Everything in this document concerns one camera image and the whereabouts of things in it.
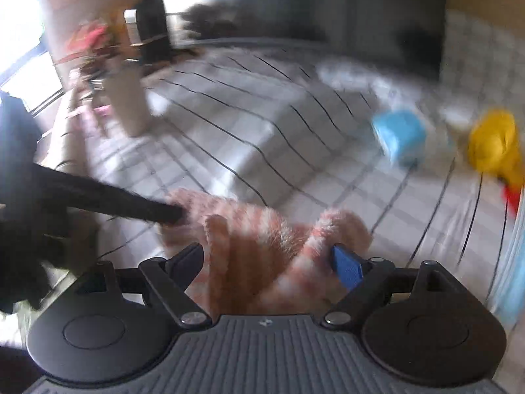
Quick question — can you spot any orange white striped towel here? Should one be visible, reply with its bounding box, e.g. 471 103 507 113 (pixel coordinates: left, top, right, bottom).
158 188 372 318

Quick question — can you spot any red soft pouch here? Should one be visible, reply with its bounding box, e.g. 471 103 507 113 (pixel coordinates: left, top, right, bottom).
503 185 522 217

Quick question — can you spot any white grid tablecloth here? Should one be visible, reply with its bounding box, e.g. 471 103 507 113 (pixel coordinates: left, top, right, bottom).
43 11 524 307

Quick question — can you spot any blue face mask stack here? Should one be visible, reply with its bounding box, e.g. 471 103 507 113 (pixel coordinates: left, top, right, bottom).
488 206 524 330

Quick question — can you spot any blue white tissue pack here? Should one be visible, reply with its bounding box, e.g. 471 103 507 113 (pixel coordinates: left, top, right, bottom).
371 110 426 166

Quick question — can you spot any yellow plastic toy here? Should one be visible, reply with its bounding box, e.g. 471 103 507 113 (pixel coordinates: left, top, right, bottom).
467 109 524 188

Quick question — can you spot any dark monitor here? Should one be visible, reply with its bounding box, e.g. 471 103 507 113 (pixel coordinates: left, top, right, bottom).
175 0 446 78

